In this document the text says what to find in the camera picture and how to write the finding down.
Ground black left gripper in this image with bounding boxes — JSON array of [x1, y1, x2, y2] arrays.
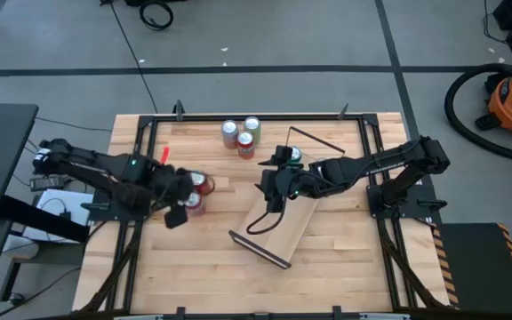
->
[[151, 164, 195, 230]]

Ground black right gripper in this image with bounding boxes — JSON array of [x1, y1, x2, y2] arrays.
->
[[258, 145, 317, 213]]

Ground red can white script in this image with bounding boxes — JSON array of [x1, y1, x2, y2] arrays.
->
[[183, 191, 207, 218]]

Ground red can blue-white label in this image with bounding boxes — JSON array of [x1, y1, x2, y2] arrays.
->
[[189, 171, 216, 196], [236, 131, 256, 160]]

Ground silver and pink can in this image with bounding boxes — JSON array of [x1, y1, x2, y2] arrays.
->
[[221, 119, 240, 150]]

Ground light green can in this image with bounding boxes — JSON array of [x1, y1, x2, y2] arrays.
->
[[243, 116, 262, 144]]

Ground white paper sheet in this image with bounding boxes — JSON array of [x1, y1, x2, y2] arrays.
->
[[22, 188, 95, 244]]

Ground black power adapter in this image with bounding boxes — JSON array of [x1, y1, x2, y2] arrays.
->
[[28, 175, 68, 192]]

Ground black mat hazard-striped edges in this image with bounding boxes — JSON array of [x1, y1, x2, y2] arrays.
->
[[431, 221, 512, 316]]

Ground black looped gripper cable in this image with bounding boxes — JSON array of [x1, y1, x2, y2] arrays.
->
[[245, 197, 289, 236]]

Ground black aluminium table frame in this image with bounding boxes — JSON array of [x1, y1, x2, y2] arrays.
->
[[80, 100, 457, 320]]

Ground long black floor cable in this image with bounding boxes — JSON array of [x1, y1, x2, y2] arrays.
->
[[108, 0, 159, 115]]

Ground coiled black cable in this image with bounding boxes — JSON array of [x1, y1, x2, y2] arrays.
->
[[139, 0, 175, 32]]

